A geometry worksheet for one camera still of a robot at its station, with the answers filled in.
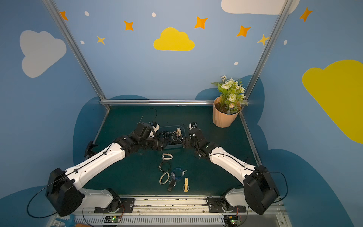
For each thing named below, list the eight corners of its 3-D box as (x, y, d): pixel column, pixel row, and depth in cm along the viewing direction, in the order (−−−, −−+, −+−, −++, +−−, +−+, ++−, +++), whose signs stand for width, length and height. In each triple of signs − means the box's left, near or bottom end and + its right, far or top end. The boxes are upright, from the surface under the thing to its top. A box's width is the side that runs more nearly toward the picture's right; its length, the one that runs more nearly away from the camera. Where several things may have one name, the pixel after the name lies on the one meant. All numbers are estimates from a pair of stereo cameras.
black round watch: (158, 171, 87) (157, 170, 85) (159, 163, 90) (158, 161, 88) (170, 171, 87) (170, 170, 85) (171, 163, 90) (170, 161, 88)
